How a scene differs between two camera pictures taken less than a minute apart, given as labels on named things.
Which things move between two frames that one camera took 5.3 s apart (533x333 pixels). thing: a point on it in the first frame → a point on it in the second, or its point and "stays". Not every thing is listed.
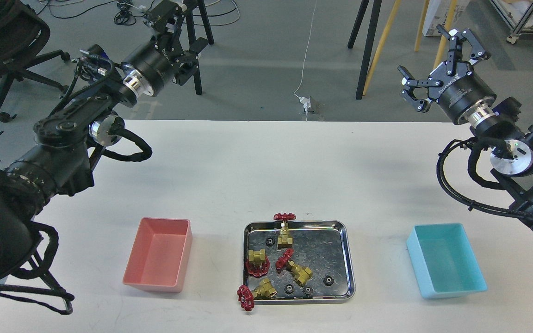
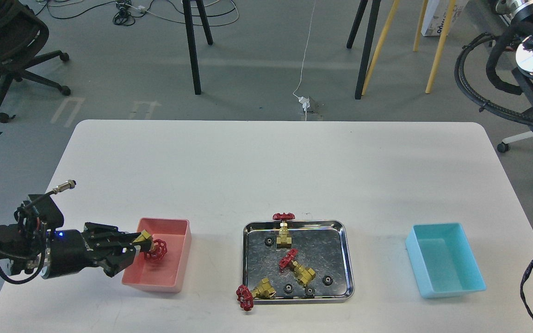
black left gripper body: x=156 y=62 → x=70 y=251
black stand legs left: x=189 y=7 stays
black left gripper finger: x=166 y=18 → x=118 y=238
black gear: x=307 y=291 stays
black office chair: x=5 y=36 stays
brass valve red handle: x=257 y=264 → x=158 y=251
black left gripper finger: x=189 y=64 → x=118 y=259
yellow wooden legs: x=442 y=54 stays
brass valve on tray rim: x=284 y=241 stays
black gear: x=289 y=290 stays
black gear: x=328 y=280 stays
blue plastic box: x=445 y=260 stays
